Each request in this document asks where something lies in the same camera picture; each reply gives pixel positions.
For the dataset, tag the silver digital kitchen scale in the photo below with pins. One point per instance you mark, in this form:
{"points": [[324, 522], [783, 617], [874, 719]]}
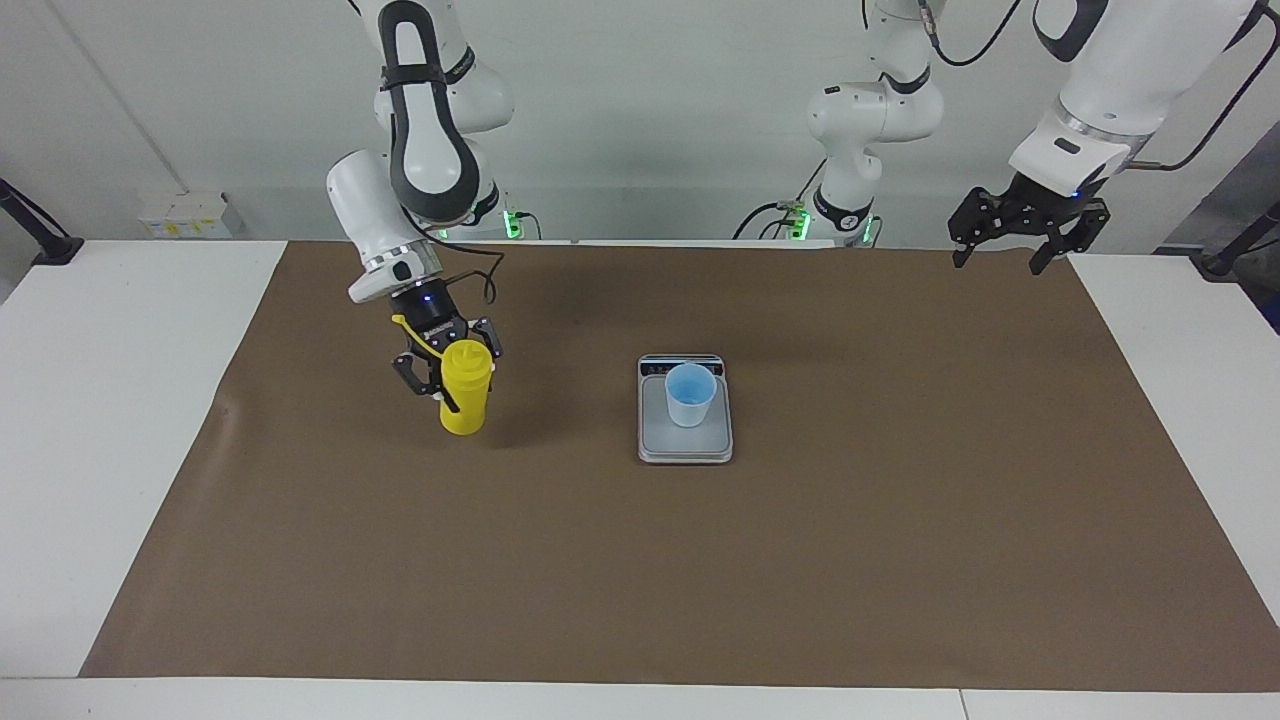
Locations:
{"points": [[685, 445]]}

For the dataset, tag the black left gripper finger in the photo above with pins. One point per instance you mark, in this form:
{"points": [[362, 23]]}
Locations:
{"points": [[1082, 230], [975, 222]]}

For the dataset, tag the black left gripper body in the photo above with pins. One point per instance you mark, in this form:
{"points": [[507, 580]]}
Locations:
{"points": [[1045, 205]]}

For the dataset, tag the black clamp stand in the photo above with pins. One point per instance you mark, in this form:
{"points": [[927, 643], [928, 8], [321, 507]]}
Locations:
{"points": [[1225, 258], [55, 248]]}

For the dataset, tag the yellow squeeze bottle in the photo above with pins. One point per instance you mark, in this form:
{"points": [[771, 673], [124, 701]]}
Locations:
{"points": [[465, 400]]}

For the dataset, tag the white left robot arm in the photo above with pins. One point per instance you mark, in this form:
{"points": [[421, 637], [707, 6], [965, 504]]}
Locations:
{"points": [[1130, 60]]}

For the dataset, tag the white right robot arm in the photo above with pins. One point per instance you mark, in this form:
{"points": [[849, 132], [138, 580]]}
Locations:
{"points": [[420, 150]]}

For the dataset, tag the white yellow socket box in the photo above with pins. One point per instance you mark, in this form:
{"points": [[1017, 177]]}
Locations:
{"points": [[185, 215]]}

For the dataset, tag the brown table mat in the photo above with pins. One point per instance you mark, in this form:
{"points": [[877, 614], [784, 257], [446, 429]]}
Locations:
{"points": [[600, 560]]}

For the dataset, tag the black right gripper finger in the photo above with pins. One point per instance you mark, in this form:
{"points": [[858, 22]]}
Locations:
{"points": [[420, 378], [490, 340]]}

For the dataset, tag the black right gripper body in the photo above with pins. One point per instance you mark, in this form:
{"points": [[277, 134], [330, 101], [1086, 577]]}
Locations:
{"points": [[430, 315]]}

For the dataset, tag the light blue plastic cup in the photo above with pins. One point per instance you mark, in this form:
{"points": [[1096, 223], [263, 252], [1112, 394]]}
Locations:
{"points": [[690, 400]]}

